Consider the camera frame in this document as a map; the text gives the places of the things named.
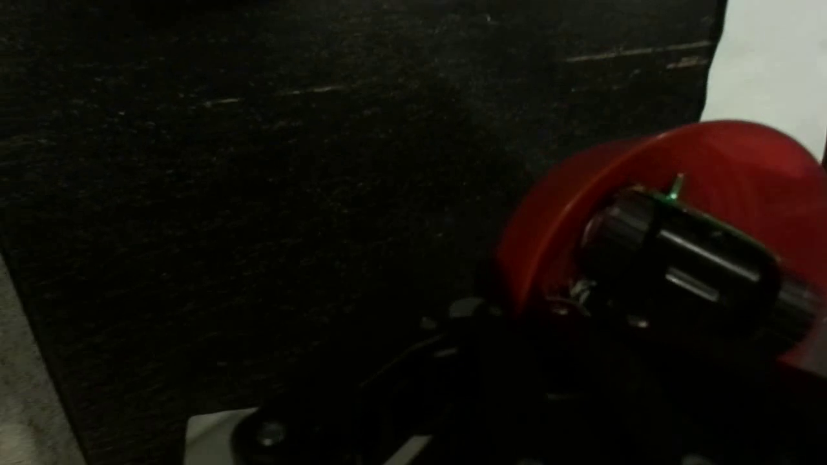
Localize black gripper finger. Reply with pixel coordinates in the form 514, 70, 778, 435
579, 186, 818, 347

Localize orange red bowl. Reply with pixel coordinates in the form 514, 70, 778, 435
492, 120, 827, 378

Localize white paper sheet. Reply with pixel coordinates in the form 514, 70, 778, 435
701, 0, 827, 161

